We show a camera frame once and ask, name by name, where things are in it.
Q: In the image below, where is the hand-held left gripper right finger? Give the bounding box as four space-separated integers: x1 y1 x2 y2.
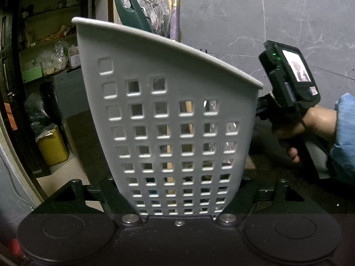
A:
216 177 319 226

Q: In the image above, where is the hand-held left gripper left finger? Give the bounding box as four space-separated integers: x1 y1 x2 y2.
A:
36 178 143 226

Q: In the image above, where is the white perforated plastic basket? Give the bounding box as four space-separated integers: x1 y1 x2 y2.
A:
71 17 264 217

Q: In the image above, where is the green handled utensil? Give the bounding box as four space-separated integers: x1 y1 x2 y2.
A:
114 0 154 34

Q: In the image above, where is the person's right hand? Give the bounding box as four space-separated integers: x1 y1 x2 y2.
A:
273 106 338 163

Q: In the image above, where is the yellow container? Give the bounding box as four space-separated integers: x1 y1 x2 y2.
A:
35 125 70 167

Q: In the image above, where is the black plastic bag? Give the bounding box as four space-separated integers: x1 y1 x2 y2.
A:
24 94 56 134

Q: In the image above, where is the red object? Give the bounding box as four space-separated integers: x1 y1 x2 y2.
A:
8 238 23 259

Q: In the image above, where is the grey cabinet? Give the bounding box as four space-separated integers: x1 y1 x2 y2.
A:
52 66 90 115

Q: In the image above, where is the orange sign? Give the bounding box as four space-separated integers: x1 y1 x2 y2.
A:
4 102 18 131

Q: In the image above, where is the green box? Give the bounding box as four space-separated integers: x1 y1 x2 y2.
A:
22 66 43 84

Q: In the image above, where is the white filled plastic bag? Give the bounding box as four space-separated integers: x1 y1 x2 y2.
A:
41 41 80 76

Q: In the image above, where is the clear hanging plastic bag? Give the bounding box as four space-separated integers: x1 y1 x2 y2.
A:
125 0 172 38

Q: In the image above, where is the dark wooden door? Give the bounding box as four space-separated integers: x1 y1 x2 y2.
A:
0 0 51 176

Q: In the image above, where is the storage shelf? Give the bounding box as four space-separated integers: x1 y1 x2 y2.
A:
17 0 93 76

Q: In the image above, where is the grey wall cable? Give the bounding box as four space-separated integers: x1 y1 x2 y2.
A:
0 154 32 206

